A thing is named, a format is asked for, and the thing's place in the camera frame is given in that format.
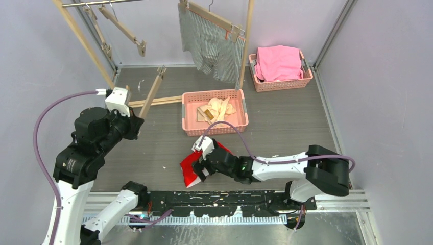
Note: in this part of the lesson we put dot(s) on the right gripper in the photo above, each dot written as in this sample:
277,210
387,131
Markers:
198,169

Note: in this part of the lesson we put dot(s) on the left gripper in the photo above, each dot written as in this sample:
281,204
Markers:
134,123

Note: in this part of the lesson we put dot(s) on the red underwear white trim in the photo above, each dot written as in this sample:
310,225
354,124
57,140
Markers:
190,176

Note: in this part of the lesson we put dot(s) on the beige underwear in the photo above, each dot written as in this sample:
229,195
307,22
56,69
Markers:
215,110

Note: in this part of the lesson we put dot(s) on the beige hanger holding red underwear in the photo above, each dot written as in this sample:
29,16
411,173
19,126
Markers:
152,93

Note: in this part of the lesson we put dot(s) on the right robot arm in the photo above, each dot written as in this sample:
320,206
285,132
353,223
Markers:
310,173

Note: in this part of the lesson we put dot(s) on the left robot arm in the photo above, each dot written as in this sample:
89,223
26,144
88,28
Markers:
97,132

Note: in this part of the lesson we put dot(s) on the empty beige clip hanger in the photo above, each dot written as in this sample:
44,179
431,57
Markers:
106,48

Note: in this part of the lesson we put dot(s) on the grey striped underwear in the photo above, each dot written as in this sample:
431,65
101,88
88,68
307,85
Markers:
211,47

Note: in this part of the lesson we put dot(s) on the beige hanger holding striped underwear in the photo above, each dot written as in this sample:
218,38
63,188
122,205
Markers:
235,30

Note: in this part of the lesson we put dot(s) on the empty pink basket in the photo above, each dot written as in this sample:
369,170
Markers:
192,100

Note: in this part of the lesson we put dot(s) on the pink cloth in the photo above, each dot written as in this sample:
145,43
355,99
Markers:
278,63

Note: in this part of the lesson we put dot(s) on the wooden clothes rack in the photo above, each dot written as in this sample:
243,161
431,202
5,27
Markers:
160,101

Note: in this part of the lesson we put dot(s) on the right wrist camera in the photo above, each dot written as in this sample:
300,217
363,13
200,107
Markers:
204,145

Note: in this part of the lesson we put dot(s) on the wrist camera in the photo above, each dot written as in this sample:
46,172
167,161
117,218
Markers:
204,145
117,100

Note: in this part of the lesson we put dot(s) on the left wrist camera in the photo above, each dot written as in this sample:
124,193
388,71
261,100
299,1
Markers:
117,100

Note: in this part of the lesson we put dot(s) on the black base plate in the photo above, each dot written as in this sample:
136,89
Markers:
252,203

